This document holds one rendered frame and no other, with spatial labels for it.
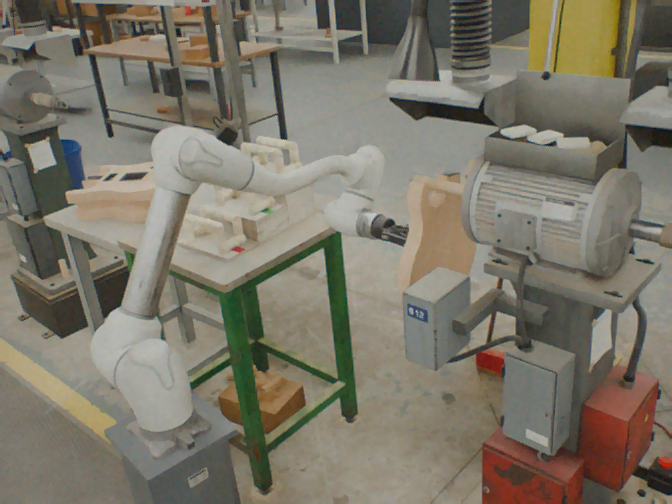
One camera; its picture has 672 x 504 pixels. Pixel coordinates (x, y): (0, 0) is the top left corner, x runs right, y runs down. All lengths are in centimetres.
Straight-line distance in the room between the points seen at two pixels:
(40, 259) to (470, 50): 277
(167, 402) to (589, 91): 130
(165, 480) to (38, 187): 228
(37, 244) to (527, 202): 285
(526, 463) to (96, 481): 177
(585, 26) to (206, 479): 189
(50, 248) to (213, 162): 228
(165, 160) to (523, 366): 108
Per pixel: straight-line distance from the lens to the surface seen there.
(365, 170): 220
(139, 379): 190
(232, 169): 186
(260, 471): 271
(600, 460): 200
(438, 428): 301
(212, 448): 200
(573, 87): 178
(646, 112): 161
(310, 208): 263
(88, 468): 315
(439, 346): 174
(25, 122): 390
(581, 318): 178
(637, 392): 198
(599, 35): 262
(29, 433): 346
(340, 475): 283
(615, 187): 167
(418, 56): 176
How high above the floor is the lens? 198
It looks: 27 degrees down
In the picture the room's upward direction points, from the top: 6 degrees counter-clockwise
